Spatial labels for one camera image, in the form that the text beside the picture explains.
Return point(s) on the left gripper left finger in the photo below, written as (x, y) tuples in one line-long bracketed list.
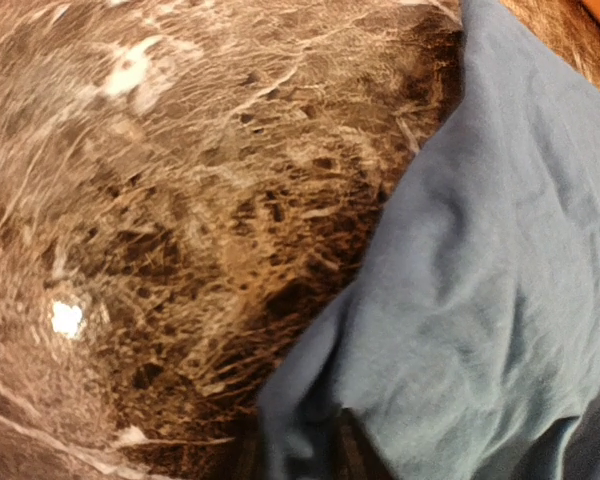
[(250, 460)]

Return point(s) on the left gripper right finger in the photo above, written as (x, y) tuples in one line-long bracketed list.
[(356, 457)]

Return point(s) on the blue t-shirt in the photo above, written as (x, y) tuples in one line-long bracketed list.
[(468, 346)]

